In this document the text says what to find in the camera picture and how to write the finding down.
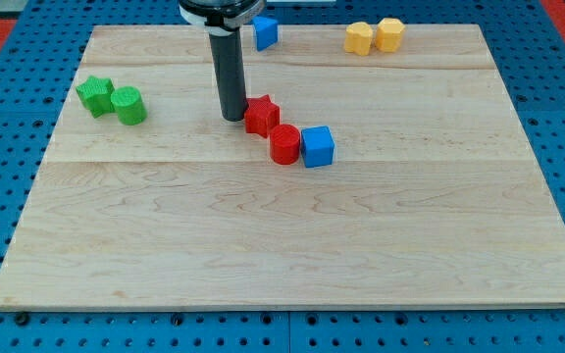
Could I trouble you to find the yellow heart block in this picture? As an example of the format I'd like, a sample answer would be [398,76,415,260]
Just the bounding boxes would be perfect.
[343,22,374,56]

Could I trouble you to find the green star block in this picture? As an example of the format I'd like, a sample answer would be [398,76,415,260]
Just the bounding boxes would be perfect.
[76,76,115,118]

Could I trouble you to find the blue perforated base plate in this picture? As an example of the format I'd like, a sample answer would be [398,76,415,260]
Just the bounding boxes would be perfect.
[0,0,565,352]

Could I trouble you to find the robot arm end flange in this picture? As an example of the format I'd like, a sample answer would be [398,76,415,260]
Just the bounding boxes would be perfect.
[178,0,266,36]

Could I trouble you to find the green cylinder block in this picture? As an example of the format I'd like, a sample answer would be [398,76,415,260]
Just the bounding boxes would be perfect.
[110,86,147,126]

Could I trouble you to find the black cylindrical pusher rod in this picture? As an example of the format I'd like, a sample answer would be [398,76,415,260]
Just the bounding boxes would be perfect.
[209,29,247,122]

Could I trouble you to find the wooden board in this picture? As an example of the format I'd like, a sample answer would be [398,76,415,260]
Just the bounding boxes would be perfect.
[0,25,565,312]

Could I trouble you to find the yellow hexagon block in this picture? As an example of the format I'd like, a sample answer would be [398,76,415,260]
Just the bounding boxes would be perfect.
[375,18,406,53]

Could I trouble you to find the red star block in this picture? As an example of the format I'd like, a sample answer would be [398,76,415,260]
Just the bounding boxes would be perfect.
[244,95,281,138]

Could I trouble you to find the blue triangle block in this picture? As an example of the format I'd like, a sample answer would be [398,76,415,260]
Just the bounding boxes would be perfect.
[252,17,279,51]

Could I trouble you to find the red cylinder block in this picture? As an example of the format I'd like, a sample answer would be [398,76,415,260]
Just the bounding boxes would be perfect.
[269,124,300,165]

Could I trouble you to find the blue cube block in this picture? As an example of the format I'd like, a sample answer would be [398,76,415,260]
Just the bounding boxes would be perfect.
[300,126,335,168]

